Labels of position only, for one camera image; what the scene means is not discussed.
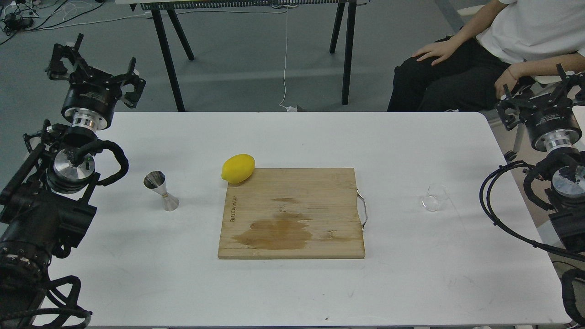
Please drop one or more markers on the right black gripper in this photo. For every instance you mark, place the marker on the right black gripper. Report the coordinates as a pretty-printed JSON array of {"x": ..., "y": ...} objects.
[{"x": 548, "y": 129}]

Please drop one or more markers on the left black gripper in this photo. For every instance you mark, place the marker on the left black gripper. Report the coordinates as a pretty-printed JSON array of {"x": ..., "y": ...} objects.
[{"x": 86, "y": 100}]

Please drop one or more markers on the steel jigger measuring cup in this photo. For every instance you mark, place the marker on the steel jigger measuring cup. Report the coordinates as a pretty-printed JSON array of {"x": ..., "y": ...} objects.
[{"x": 156, "y": 181}]

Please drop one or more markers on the clear glass cup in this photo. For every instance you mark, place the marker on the clear glass cup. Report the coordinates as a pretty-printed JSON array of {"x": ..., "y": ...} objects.
[{"x": 435, "y": 197}]

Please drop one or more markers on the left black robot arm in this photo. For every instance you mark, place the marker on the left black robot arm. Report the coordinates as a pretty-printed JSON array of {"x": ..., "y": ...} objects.
[{"x": 46, "y": 203}]

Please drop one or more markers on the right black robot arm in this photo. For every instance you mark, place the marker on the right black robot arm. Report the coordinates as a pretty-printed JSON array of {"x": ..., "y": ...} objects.
[{"x": 556, "y": 183}]

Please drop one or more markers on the seated person white shirt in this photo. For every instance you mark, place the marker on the seated person white shirt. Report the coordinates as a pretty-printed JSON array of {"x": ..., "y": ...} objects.
[{"x": 442, "y": 76}]

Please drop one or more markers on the yellow lemon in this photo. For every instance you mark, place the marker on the yellow lemon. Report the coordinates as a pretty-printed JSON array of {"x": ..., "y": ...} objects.
[{"x": 238, "y": 168}]

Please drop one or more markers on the wooden cutting board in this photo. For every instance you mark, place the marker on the wooden cutting board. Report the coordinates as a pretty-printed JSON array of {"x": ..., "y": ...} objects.
[{"x": 293, "y": 214}]

